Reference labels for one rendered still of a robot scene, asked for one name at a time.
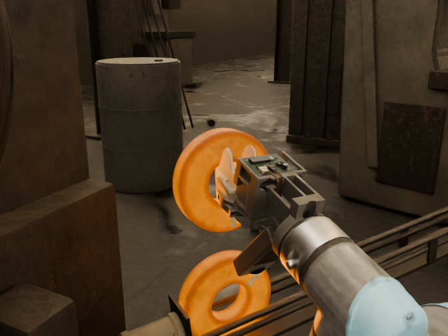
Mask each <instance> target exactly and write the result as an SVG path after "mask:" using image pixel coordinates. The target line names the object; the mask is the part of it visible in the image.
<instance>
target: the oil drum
mask: <svg viewBox="0 0 448 336"><path fill-rule="evenodd" d="M95 70H96V78H97V93H98V102H99V103H98V105H97V106H98V108H99V116H100V125H101V140H102V142H101V146H102V148H103V164H104V172H105V182H108V183H113V184H114V186H115V190H116V191H119V192H122V193H135V194H142V193H156V192H160V191H165V190H168V189H172V188H173V173H174V169H175V166H176V163H177V160H178V158H179V156H180V155H181V153H182V152H183V128H182V104H183V102H182V100H181V62H180V61H179V60H178V59H172V58H161V57H128V58H114V59H102V60H98V61H97V62H96V63H95Z"/></svg>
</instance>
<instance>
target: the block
mask: <svg viewBox="0 0 448 336"><path fill-rule="evenodd" d="M0 336H79V330H78V324H77V313H76V306H75V304H74V302H73V301H72V300H71V299H70V298H68V297H66V296H63V295H60V294H57V293H54V292H52V291H48V290H46V289H43V288H40V287H38V286H35V285H32V284H30V283H23V284H20V285H17V286H16V287H14V288H12V289H10V290H8V291H7V292H5V293H4V294H2V295H0Z"/></svg>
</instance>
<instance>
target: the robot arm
mask: <svg viewBox="0 0 448 336"><path fill-rule="evenodd" d="M287 160H290V162H292V164H294V165H295V166H296V167H297V170H294V168H292V167H291V166H290V165H289V164H288V163H287ZM306 172H307V171H306V170H305V169H304V168H302V166H300V164H298V163H297V162H296V161H295V160H294V159H292V158H291V157H290V156H289V155H288V154H286V152H284V151H282V153H281V156H278V154H276V153H275V154H270V155H261V156H256V154H255V149H254V148H253V147H252V146H251V145H247V146H246V148H245V150H244V152H243V154H242V156H241V158H240V157H238V158H237V162H233V158H232V154H231V151H230V149H229V148H226V149H225V150H224V152H223V156H222V158H221V162H220V165H219V166H218V167H217V168H216V169H215V183H216V194H217V201H218V203H219V205H220V206H221V207H222V208H223V209H224V210H225V211H226V212H227V213H228V214H229V217H235V219H236V220H237V221H238V222H240V224H241V226H244V227H246V228H249V229H251V230H252V231H253V230H256V229H258V230H259V232H260V234H259V235H258V236H257V237H256V238H255V239H254V240H253V241H252V242H251V243H250V244H249V245H248V246H247V247H246V248H245V249H244V250H243V251H242V252H241V253H240V254H239V255H238V256H237V257H236V258H235V259H234V260H233V264H234V267H235V270H236V272H237V275H238V276H244V275H258V274H260V273H262V272H263V271H264V270H266V269H267V268H268V267H270V266H271V265H272V264H273V263H274V262H276V260H278V259H280V260H281V262H282V264H283V265H284V266H285V268H286V269H287V270H288V272H290V274H291V275H292V276H293V277H294V278H295V280H296V281H297V282H298V284H300V286H301V288H302V289H303V290H304V292H305V293H306V294H307V295H308V296H309V298H310V299H311V300H312V302H314V304H315V305H316V306H317V313H316V316H315V319H314V322H313V326H312V328H311V332H310V335H309V336H448V302H447V303H440V304H437V303H430V304H426V305H422V306H419V305H418V304H417V302H416V301H415V300H414V298H412V296H410V294H408V292H407V291H406V290H405V288H404V287H403V286H402V284H400V282H398V280H396V279H394V278H392V277H391V276H390V275H389V274H388V273H386V272H385V271H384V270H383V269H382V268H381V267H380V266H379V265H378V264H376V262H374V260H372V258H370V256H368V255H367V254H366V253H365V252H364V251H363V250H362V249H361V248H360V247H359V246H358V245H356V244H355V242H354V241H353V240H352V239H351V238H350V237H349V236H348V235H347V234H346V233H344V232H343V231H342V230H341V229H340V228H339V227H338V226H337V225H336V224H335V223H334V222H332V220H330V218H328V217H325V216H324V215H323V214H321V212H322V210H323V206H324V203H325V199H324V198H322V196H320V194H318V192H316V191H315V190H314V189H313V188H312V187H311V186H309V185H308V184H307V183H306V182H305V181H304V180H305V175H306Z"/></svg>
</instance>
